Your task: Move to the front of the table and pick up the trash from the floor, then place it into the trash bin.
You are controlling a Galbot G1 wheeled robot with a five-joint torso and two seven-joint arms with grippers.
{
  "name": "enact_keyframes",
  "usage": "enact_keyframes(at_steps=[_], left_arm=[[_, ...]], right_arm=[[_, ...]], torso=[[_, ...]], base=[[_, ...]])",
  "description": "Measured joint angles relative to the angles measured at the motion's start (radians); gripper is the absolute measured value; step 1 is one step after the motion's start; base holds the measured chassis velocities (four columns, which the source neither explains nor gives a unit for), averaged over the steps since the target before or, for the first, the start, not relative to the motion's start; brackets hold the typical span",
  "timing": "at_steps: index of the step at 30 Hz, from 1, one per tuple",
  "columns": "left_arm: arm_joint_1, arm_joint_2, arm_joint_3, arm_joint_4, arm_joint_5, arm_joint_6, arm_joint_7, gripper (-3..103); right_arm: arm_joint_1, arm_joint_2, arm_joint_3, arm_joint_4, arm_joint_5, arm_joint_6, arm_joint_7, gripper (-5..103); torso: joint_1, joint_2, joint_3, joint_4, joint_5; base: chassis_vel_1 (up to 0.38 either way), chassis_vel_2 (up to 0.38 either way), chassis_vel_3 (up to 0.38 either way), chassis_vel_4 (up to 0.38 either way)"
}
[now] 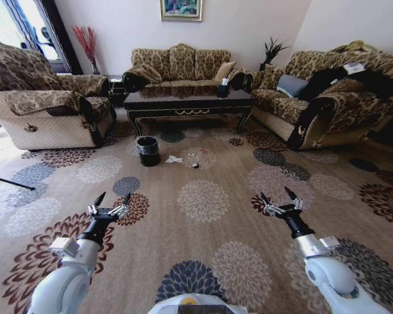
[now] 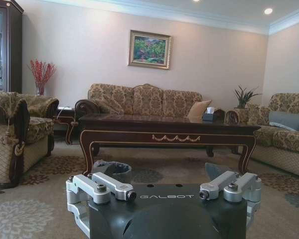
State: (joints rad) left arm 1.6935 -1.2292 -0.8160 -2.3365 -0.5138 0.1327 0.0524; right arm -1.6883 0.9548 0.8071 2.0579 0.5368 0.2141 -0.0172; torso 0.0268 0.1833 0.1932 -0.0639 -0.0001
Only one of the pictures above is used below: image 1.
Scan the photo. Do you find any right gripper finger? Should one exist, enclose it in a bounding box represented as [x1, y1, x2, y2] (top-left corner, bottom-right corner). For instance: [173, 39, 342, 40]
[259, 191, 286, 217]
[284, 186, 303, 211]

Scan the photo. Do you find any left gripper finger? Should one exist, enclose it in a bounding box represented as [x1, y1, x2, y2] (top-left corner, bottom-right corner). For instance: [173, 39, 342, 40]
[107, 192, 132, 220]
[87, 192, 107, 216]

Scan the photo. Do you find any black trash bin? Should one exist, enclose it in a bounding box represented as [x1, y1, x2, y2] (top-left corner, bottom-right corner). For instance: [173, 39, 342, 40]
[136, 135, 162, 167]

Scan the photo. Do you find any floral patterned carpet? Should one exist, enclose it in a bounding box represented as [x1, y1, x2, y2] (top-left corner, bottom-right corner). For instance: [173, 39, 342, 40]
[0, 118, 393, 314]

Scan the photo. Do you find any black rod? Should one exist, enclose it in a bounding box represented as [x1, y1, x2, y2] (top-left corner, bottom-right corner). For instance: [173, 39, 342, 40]
[0, 173, 37, 191]

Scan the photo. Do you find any brown patterned sofa with clothes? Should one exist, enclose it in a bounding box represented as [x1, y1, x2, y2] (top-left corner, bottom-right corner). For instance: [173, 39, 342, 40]
[250, 40, 393, 152]

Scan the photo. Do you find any brown patterned armchair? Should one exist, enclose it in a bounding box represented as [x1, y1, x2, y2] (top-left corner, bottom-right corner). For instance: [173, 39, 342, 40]
[0, 39, 117, 151]

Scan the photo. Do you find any small dark side table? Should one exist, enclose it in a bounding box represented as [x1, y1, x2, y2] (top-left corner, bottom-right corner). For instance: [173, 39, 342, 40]
[107, 77, 126, 108]

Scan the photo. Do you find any grey cushion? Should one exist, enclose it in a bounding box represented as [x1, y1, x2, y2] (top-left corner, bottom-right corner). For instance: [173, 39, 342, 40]
[276, 74, 309, 99]

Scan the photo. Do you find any white robot front shell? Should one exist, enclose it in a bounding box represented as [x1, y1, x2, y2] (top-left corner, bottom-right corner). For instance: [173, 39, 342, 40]
[146, 293, 249, 314]

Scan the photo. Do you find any dark wooden coffee table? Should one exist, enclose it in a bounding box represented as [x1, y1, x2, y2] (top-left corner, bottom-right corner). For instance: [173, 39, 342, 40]
[122, 85, 257, 137]

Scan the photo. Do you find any black tissue box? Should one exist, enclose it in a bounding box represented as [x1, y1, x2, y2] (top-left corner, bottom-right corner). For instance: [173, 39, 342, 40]
[216, 77, 231, 99]

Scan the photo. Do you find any black garment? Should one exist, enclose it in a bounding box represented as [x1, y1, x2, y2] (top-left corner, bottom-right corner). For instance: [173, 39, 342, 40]
[297, 66, 393, 101]

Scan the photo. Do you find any tan cushion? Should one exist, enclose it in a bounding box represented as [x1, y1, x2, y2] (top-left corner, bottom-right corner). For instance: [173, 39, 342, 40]
[214, 61, 237, 82]

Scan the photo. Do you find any white paper sheet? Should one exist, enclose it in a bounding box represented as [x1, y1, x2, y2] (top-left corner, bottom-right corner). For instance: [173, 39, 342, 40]
[343, 61, 367, 75]

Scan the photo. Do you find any green potted plant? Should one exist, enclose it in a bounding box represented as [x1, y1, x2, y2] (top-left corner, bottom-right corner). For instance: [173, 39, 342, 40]
[259, 36, 291, 71]

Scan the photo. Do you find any brown patterned three-seat sofa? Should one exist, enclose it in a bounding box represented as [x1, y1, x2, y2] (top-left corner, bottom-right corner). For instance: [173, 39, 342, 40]
[121, 42, 255, 94]

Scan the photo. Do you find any red dried branches vase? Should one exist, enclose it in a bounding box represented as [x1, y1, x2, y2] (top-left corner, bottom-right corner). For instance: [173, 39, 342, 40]
[71, 25, 101, 75]

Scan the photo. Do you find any framed painting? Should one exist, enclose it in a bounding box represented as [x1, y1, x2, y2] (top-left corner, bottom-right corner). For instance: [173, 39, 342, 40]
[160, 0, 204, 23]

